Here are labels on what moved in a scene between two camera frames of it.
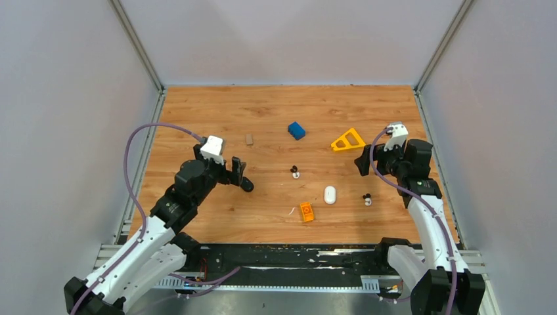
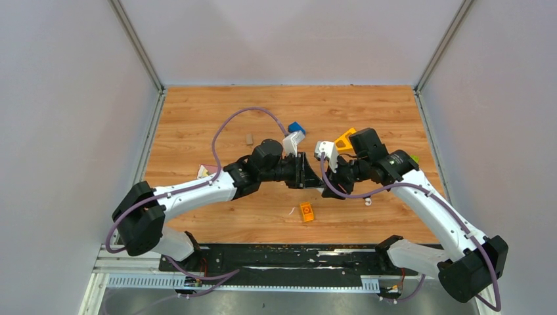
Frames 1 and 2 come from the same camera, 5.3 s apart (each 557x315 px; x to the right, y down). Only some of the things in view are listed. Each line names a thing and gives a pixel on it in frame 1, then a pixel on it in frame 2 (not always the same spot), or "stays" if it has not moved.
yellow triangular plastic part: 351,139 stays
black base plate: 268,260 stays
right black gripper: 378,153 → 335,180
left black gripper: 227,178 → 305,176
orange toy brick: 307,211 stays
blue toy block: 296,130 stays
